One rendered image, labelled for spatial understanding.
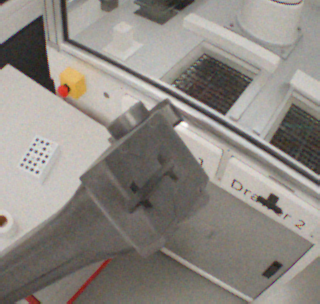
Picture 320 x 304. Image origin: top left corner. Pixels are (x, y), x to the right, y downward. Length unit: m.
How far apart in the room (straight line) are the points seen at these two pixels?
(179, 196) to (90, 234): 0.08
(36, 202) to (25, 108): 0.35
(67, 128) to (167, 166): 0.90
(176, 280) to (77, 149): 0.85
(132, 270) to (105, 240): 1.50
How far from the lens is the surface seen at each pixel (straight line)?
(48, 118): 1.26
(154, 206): 0.29
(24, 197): 1.11
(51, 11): 1.11
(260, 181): 0.95
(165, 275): 1.79
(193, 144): 0.99
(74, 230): 0.30
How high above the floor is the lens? 1.71
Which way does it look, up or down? 54 degrees down
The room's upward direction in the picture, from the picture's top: 5 degrees clockwise
